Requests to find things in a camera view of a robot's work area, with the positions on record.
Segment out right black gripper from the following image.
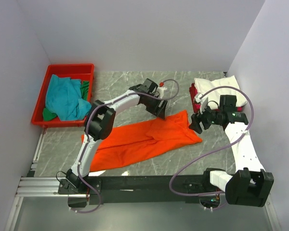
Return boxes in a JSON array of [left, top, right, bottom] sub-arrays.
[[188, 102, 223, 134]]

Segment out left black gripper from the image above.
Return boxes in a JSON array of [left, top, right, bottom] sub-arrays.
[[144, 94, 168, 120]]

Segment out orange t shirt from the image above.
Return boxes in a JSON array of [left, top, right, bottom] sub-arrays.
[[90, 110, 202, 172]]

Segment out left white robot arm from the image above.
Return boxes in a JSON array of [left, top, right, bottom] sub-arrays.
[[58, 78, 168, 195]]

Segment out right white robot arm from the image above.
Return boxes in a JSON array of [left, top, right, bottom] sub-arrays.
[[189, 93, 274, 207]]

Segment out folded red t shirt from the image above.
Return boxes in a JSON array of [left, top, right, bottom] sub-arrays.
[[189, 83, 244, 113]]

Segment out folded white t shirt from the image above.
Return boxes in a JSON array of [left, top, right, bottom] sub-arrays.
[[194, 75, 248, 108]]

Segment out black mounting base bar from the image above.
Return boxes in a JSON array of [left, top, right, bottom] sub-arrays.
[[58, 175, 222, 209]]

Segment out red plastic bin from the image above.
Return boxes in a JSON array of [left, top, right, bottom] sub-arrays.
[[31, 64, 94, 128]]

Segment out blue t shirt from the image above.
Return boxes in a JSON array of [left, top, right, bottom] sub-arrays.
[[45, 74, 92, 121]]

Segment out green t shirt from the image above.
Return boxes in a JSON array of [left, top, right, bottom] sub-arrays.
[[42, 80, 91, 122]]

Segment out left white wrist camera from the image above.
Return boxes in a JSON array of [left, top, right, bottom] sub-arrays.
[[156, 82, 167, 99]]

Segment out aluminium rail frame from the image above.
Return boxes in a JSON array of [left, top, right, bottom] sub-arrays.
[[5, 177, 282, 231]]

